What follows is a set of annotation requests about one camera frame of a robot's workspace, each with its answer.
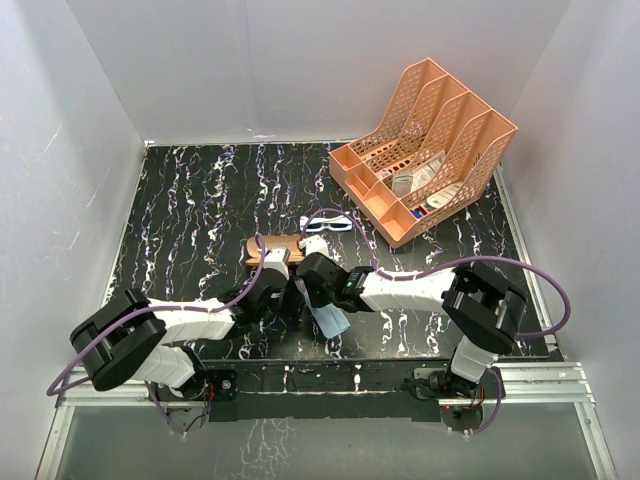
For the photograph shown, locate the light blue cleaning cloth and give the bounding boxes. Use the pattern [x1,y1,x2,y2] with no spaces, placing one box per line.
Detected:
[294,279,351,339]

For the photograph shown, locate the peach plastic desk organizer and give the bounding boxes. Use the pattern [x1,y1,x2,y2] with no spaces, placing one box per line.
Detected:
[329,58,517,248]

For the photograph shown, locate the white round disc item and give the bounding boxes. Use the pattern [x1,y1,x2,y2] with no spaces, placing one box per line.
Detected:
[426,183,461,209]

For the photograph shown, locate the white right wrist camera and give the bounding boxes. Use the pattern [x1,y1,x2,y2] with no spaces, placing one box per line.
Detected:
[297,235,329,258]

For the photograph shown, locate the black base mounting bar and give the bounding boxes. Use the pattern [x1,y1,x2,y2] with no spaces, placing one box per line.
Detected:
[149,357,506,426]

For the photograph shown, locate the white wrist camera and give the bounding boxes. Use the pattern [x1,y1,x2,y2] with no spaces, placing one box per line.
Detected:
[297,235,329,258]
[263,247,290,280]

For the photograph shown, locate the aluminium frame rail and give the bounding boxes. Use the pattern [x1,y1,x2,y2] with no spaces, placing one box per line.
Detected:
[54,362,596,406]

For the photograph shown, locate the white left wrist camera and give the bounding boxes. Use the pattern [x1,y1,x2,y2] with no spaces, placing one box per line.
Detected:
[263,247,290,280]

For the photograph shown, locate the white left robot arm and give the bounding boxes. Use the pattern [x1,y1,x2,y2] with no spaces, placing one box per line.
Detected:
[70,268,297,399]

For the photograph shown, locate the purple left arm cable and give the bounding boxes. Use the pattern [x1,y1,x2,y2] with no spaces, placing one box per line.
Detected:
[47,232,269,397]

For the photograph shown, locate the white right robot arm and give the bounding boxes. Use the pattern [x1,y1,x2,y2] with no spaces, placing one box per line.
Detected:
[295,253,528,398]

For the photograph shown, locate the brown glasses case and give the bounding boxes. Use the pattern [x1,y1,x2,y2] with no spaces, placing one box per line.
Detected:
[245,235,305,267]

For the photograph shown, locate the red and blue small items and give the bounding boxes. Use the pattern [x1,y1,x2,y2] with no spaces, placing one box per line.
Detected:
[410,206,429,219]

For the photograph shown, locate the grey folded pouch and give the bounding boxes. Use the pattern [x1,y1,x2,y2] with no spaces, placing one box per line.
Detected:
[391,171,413,198]

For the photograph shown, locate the white sunglasses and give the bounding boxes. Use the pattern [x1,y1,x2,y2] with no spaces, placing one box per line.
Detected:
[299,215,353,235]

